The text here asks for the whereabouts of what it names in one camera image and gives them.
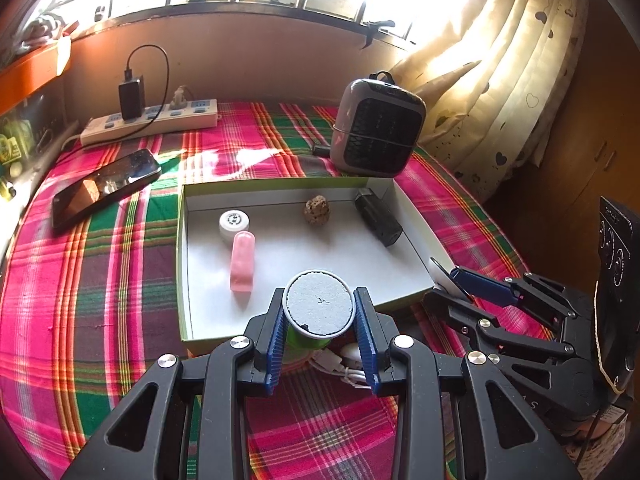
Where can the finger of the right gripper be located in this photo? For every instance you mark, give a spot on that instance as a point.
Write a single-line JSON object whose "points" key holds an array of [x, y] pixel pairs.
{"points": [[463, 317], [499, 293]]}

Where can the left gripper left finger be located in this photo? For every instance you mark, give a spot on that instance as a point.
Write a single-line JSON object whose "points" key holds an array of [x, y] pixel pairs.
{"points": [[147, 435]]}

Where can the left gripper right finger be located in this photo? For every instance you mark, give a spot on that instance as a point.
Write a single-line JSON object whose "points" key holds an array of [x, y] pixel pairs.
{"points": [[498, 435]]}

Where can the white green spool holder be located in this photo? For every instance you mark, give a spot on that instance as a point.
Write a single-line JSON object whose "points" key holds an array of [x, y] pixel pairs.
{"points": [[319, 307]]}

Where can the black rectangular device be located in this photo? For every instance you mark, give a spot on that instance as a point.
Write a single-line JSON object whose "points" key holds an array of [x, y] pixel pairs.
{"points": [[378, 217]]}

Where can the pink plastic clip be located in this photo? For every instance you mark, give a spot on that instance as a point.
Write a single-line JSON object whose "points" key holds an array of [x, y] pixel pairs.
{"points": [[242, 265]]}

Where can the white round bottle cap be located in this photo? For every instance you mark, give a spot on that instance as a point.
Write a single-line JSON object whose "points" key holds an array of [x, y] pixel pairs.
{"points": [[231, 222]]}

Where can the white knob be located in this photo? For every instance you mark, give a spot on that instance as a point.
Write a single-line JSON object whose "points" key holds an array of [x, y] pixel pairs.
{"points": [[351, 355]]}

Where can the green white cardboard tray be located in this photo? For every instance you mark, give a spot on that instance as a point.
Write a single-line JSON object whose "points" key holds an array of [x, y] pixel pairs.
{"points": [[286, 244]]}

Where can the plaid pink green cloth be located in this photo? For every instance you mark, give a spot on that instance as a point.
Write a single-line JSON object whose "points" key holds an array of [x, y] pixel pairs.
{"points": [[83, 314]]}

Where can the grey portable fan heater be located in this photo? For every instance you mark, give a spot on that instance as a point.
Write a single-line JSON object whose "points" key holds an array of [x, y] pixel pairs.
{"points": [[376, 127]]}

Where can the cream heart curtain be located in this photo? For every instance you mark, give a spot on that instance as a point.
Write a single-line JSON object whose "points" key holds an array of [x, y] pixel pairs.
{"points": [[493, 74]]}

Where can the black smartphone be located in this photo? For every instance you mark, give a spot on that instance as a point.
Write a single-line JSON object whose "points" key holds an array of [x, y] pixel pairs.
{"points": [[105, 186]]}

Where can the white power strip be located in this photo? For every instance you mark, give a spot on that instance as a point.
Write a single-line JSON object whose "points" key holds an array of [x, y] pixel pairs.
{"points": [[195, 115]]}

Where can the orange tray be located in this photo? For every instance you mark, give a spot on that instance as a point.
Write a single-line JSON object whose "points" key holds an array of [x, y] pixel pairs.
{"points": [[31, 72]]}

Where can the black charger with cable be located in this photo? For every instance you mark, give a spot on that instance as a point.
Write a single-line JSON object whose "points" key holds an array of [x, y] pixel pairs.
{"points": [[131, 90]]}

